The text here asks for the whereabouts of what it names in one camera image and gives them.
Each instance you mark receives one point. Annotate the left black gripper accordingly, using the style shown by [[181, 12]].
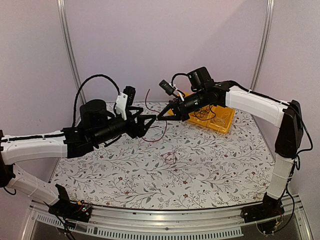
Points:
[[140, 131]]

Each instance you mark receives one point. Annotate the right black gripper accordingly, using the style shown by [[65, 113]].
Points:
[[173, 105]]

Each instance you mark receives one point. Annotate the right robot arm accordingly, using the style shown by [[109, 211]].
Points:
[[286, 116]]

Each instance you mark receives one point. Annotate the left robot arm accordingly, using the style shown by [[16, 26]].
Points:
[[97, 126]]

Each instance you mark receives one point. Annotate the yellow three-compartment bin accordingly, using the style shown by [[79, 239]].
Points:
[[216, 118]]

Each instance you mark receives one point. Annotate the floral table mat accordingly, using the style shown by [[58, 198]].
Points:
[[178, 165]]

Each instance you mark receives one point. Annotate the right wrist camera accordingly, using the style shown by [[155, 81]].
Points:
[[172, 90]]

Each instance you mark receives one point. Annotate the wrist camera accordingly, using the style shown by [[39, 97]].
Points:
[[124, 100], [172, 90]]

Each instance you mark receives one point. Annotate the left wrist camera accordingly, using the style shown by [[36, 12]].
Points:
[[124, 100]]

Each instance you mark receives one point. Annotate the aluminium front rail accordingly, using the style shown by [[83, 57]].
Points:
[[221, 223]]

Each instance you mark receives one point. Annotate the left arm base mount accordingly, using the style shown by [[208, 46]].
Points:
[[79, 211]]

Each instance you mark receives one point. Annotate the left aluminium frame post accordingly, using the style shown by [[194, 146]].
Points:
[[61, 7]]

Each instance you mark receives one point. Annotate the aluminium frame post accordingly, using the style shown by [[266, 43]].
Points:
[[61, 7], [270, 5]]

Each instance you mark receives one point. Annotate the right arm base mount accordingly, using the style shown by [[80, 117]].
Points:
[[270, 212]]

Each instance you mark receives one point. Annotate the right aluminium frame post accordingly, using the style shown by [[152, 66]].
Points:
[[270, 5]]

